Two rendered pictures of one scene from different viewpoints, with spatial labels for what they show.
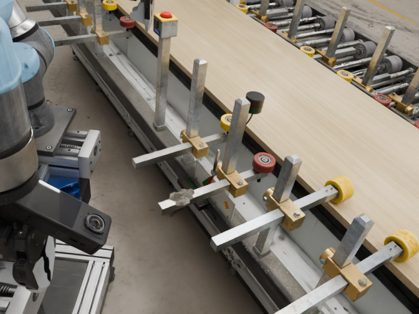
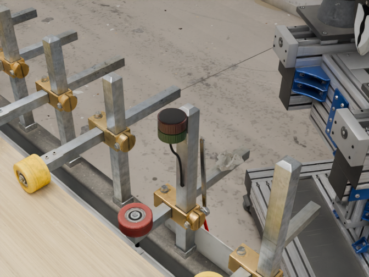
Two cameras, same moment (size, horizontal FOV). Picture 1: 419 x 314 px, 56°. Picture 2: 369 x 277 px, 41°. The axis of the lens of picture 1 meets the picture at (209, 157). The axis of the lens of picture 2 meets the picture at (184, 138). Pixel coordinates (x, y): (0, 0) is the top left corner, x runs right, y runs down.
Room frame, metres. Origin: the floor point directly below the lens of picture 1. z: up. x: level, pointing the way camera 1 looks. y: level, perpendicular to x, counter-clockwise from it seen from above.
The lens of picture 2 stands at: (1.88, -0.19, 1.77)
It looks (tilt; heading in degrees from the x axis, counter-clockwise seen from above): 39 degrees down; 172
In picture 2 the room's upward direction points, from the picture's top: 1 degrees clockwise
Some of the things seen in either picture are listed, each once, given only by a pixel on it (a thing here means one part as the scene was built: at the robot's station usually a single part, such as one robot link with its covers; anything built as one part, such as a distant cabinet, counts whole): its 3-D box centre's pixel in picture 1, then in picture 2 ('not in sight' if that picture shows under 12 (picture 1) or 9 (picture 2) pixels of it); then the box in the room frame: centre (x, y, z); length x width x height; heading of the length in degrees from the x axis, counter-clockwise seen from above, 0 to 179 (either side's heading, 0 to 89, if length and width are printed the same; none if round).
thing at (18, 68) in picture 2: not in sight; (10, 63); (0.45, -0.56, 0.95); 0.13 x 0.06 x 0.05; 39
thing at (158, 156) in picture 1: (186, 148); (263, 256); (1.18, 0.10, 0.82); 0.43 x 0.03 x 0.04; 129
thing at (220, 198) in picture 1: (212, 190); (200, 238); (1.06, -0.03, 0.75); 0.26 x 0.01 x 0.10; 39
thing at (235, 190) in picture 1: (231, 178); (178, 208); (1.03, -0.09, 0.85); 0.13 x 0.06 x 0.05; 39
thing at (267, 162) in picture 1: (261, 169); (136, 230); (1.10, -0.20, 0.85); 0.08 x 0.08 x 0.11
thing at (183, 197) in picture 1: (183, 195); (227, 158); (0.89, 0.06, 0.87); 0.09 x 0.07 x 0.02; 129
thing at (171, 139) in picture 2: (253, 106); (172, 130); (1.08, -0.11, 1.13); 0.06 x 0.06 x 0.02
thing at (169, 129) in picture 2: (254, 99); (172, 120); (1.08, -0.11, 1.16); 0.06 x 0.06 x 0.02
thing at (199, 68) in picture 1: (193, 116); (272, 245); (1.24, 0.09, 0.94); 0.03 x 0.03 x 0.48; 39
